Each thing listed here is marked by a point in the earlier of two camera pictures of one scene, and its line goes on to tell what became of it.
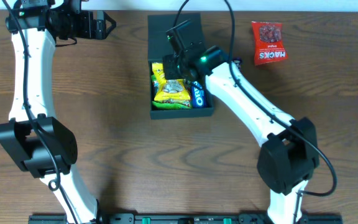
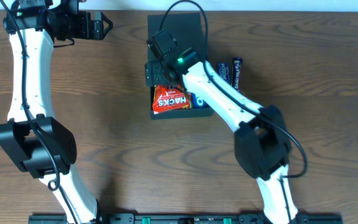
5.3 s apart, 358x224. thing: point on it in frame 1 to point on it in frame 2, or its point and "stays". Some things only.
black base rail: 188,218 stays
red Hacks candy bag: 269,45 to 168,98
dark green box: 158,45 stays
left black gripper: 99,25 stays
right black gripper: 171,66 to 151,73
